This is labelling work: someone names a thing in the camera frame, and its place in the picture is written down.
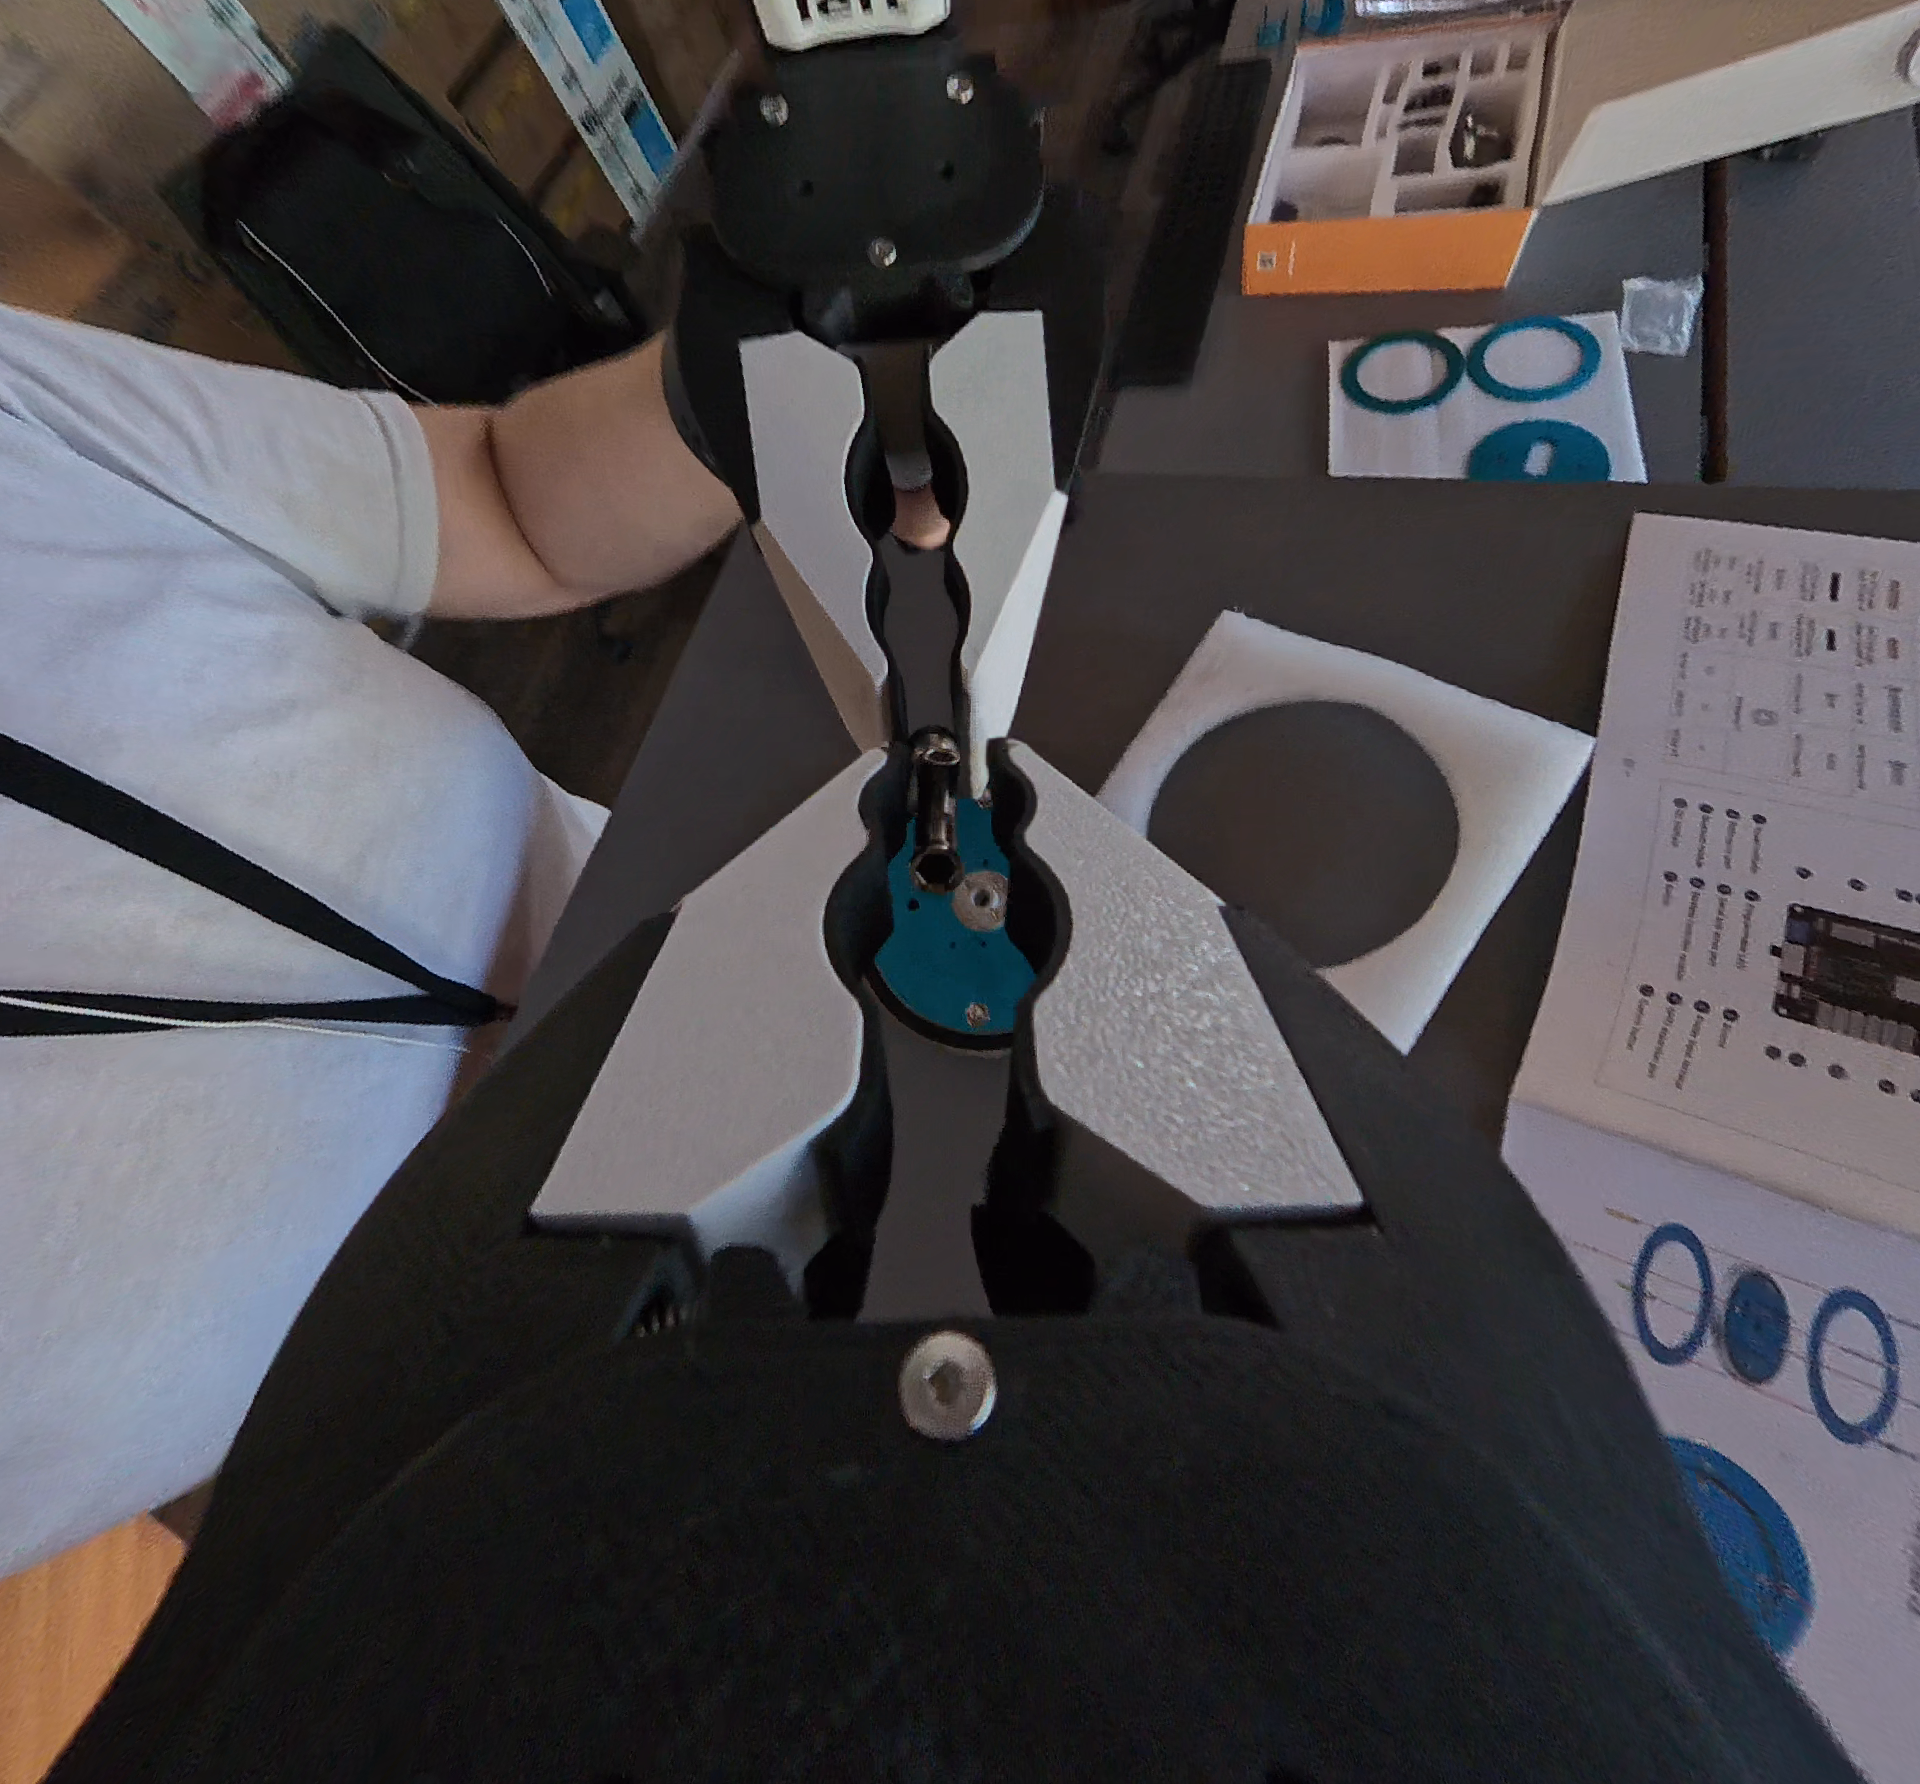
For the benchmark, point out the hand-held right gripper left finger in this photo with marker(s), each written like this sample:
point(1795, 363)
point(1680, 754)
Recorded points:
point(721, 1049)

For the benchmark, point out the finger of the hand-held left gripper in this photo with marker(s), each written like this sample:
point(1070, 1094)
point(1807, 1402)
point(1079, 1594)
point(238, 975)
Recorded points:
point(999, 435)
point(803, 448)

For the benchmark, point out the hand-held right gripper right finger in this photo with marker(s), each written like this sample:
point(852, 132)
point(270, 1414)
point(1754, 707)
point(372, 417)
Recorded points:
point(1185, 1049)

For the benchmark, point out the blue disc with black rim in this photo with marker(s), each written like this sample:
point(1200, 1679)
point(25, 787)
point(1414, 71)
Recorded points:
point(961, 967)

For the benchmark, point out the metal cross socket wrench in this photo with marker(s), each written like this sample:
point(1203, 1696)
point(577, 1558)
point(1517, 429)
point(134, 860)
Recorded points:
point(932, 824)

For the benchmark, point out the person's left forearm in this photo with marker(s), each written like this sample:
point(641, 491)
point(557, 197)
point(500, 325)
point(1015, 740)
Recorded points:
point(600, 495)

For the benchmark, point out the person's left hand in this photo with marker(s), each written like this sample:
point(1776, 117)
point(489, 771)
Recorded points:
point(923, 520)

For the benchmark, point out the black keyboard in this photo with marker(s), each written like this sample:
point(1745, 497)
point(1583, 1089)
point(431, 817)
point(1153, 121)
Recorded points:
point(1200, 225)

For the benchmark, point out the grey table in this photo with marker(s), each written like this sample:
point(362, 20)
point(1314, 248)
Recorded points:
point(1290, 344)

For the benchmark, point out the white foam sheet with hole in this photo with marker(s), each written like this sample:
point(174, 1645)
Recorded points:
point(1515, 778)

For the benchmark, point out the orange and white kit box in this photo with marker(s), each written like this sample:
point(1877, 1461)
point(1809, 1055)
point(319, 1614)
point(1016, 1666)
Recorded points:
point(1394, 262)

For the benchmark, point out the black bag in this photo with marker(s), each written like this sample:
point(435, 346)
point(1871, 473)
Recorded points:
point(390, 269)

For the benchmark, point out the person's white t-shirt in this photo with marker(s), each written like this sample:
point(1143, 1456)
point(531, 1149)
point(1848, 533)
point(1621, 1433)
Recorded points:
point(180, 1214)

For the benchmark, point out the blue round plate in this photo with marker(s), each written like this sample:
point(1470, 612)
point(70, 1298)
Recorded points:
point(1574, 456)

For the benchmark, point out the white foam tray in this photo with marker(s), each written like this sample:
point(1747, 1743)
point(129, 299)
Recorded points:
point(1628, 435)

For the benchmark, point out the instruction sheet with circuit board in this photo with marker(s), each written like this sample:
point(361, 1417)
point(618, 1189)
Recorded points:
point(1695, 674)

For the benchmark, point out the small clear bag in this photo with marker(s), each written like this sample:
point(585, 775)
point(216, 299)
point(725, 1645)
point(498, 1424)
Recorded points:
point(1662, 314)

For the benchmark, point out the instruction sheet with blue drawings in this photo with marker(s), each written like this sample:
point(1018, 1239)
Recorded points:
point(1860, 1515)

